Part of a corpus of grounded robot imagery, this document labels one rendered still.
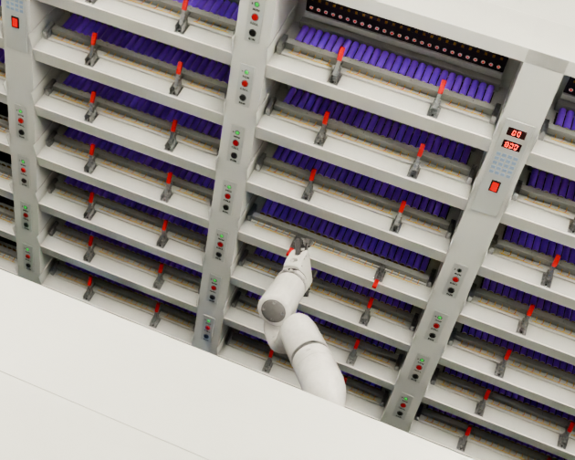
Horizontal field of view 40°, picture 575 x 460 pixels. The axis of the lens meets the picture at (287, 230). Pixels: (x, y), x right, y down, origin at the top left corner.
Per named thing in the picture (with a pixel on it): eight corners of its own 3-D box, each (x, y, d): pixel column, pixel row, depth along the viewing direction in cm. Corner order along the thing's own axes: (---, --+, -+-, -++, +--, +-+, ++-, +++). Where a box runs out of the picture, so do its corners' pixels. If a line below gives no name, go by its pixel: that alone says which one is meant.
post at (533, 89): (381, 489, 289) (569, 60, 179) (358, 479, 291) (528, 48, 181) (395, 447, 305) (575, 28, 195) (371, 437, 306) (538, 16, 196)
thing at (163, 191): (209, 229, 248) (208, 202, 237) (38, 165, 258) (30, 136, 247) (235, 182, 259) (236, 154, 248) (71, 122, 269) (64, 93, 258)
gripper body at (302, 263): (275, 265, 205) (287, 247, 214) (280, 300, 208) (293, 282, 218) (303, 265, 202) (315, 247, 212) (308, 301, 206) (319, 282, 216)
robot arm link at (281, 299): (302, 308, 204) (307, 277, 201) (287, 333, 193) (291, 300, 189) (271, 299, 206) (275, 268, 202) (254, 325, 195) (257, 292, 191)
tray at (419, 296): (424, 309, 236) (432, 293, 229) (237, 239, 246) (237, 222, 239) (443, 257, 248) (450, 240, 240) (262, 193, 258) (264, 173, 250)
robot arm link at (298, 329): (324, 401, 181) (290, 328, 207) (334, 341, 174) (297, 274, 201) (286, 403, 179) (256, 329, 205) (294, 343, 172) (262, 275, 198)
